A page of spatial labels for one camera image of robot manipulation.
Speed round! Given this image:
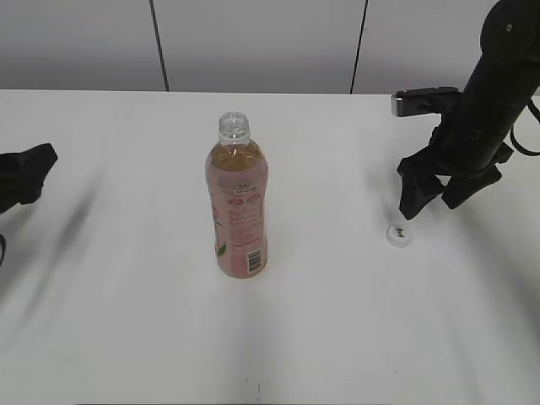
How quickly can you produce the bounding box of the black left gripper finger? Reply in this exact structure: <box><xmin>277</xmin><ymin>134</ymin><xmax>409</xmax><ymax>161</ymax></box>
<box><xmin>0</xmin><ymin>143</ymin><xmax>58</xmax><ymax>213</ymax></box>

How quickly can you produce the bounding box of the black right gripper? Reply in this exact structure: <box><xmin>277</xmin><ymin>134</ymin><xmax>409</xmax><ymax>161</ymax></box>
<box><xmin>397</xmin><ymin>124</ymin><xmax>510</xmax><ymax>219</ymax></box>

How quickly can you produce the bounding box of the white bottle cap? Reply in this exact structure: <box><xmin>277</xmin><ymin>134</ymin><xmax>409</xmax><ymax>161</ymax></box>
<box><xmin>386</xmin><ymin>224</ymin><xmax>413</xmax><ymax>248</ymax></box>

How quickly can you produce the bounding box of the pink label tea bottle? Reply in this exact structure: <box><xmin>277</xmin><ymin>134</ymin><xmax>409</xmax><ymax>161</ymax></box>
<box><xmin>205</xmin><ymin>111</ymin><xmax>268</xmax><ymax>279</ymax></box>

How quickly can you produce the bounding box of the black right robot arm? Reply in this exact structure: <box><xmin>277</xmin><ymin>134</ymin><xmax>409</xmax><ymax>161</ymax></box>
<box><xmin>391</xmin><ymin>1</ymin><xmax>539</xmax><ymax>220</ymax></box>

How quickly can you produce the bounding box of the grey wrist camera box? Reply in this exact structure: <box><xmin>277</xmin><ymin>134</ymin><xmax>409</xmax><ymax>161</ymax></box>
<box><xmin>391</xmin><ymin>87</ymin><xmax>461</xmax><ymax>117</ymax></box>

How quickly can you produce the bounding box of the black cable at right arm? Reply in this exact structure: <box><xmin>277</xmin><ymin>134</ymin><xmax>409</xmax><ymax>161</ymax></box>
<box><xmin>509</xmin><ymin>95</ymin><xmax>540</xmax><ymax>155</ymax></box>

